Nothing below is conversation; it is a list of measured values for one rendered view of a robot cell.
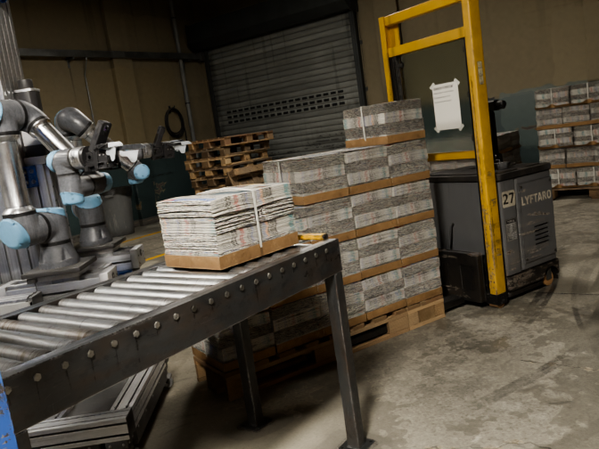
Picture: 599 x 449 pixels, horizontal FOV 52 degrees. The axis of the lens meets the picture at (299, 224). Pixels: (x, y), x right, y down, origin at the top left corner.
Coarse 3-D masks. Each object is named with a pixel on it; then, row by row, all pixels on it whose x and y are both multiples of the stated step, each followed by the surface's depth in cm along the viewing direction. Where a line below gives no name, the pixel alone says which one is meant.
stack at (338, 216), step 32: (384, 192) 333; (320, 224) 310; (352, 224) 322; (352, 256) 322; (384, 256) 334; (352, 288) 323; (384, 288) 335; (256, 320) 293; (288, 320) 302; (320, 320) 313; (384, 320) 336; (224, 352) 284; (256, 352) 293; (288, 352) 303; (320, 352) 314; (224, 384) 299
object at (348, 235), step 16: (384, 224) 333; (320, 240) 310; (368, 272) 328; (384, 272) 334; (320, 288) 311; (400, 304) 342; (352, 320) 324; (304, 336) 308; (320, 336) 313; (272, 352) 298; (224, 368) 284
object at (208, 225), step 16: (240, 192) 199; (160, 208) 205; (176, 208) 199; (192, 208) 194; (208, 208) 189; (224, 208) 191; (240, 208) 197; (176, 224) 202; (192, 224) 197; (208, 224) 192; (224, 224) 192; (240, 224) 197; (176, 240) 204; (192, 240) 198; (208, 240) 193; (224, 240) 193; (240, 240) 198; (208, 256) 194
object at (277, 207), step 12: (264, 192) 205; (276, 192) 210; (288, 192) 214; (264, 204) 205; (276, 204) 210; (288, 204) 214; (264, 216) 205; (276, 216) 210; (288, 216) 215; (264, 228) 206; (276, 228) 210; (288, 228) 215
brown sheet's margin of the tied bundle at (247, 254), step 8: (248, 248) 199; (168, 256) 207; (176, 256) 204; (184, 256) 202; (192, 256) 199; (200, 256) 196; (224, 256) 192; (232, 256) 194; (240, 256) 197; (248, 256) 199; (168, 264) 208; (176, 264) 205; (184, 264) 203; (192, 264) 200; (200, 264) 197; (208, 264) 194; (216, 264) 192; (224, 264) 192; (232, 264) 194
